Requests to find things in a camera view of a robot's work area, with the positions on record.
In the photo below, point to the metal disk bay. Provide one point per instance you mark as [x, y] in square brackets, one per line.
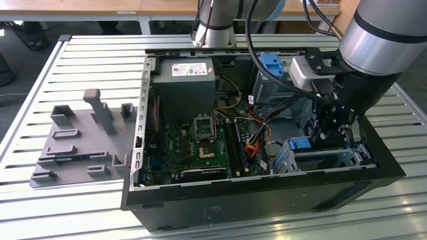
[283, 160]

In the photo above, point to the wooden desk white frame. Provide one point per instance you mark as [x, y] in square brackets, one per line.
[167, 6]
[67, 6]

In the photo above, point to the CPU socket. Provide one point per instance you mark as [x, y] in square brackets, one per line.
[204, 125]

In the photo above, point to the green RAM stick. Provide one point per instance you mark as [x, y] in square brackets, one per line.
[73, 158]

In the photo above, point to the green motherboard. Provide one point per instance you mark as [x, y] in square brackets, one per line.
[180, 150]

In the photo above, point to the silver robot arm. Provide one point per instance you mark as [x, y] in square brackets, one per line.
[376, 42]

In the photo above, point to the gray power supply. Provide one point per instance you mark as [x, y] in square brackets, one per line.
[181, 92]

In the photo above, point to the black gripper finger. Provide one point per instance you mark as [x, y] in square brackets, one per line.
[324, 122]
[350, 130]

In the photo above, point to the brown square chipset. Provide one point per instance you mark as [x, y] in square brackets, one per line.
[207, 152]

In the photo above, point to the gray parts rack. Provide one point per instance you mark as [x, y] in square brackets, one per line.
[83, 140]

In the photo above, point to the hard disk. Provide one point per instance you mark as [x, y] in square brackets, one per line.
[300, 144]

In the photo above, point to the black graphics card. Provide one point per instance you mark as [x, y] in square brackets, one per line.
[203, 173]

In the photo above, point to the black PC case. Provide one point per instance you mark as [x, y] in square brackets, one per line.
[233, 207]

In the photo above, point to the black RAM slot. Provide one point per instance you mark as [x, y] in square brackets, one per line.
[229, 150]

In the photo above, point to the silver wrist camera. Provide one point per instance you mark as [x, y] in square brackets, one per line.
[301, 72]

